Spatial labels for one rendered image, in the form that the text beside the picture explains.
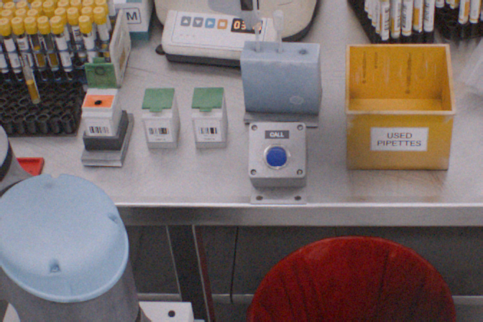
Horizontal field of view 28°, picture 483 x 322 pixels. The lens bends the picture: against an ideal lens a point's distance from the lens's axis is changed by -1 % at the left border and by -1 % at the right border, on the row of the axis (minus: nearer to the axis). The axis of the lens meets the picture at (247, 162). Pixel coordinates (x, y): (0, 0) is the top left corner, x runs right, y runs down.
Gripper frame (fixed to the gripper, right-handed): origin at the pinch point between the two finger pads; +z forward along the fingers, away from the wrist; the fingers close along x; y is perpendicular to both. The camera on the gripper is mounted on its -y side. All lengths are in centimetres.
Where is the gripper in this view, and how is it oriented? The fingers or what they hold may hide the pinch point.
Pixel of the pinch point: (254, 18)
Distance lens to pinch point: 124.1
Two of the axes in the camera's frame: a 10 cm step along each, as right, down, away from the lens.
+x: -1.5, 7.1, -6.9
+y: -9.9, -0.6, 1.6
